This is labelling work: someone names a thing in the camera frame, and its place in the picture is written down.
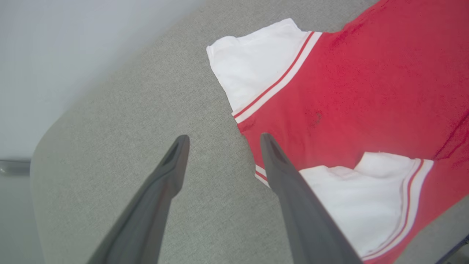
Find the grey wall skirting strip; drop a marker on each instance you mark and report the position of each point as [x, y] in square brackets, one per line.
[13, 167]

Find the red and white t-shirt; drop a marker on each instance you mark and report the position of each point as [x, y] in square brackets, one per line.
[366, 91]

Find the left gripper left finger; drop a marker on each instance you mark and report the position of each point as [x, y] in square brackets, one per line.
[146, 216]

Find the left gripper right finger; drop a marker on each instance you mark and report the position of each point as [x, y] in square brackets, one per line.
[304, 220]

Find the grey fabric sofa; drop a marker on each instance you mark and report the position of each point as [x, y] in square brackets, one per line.
[146, 110]

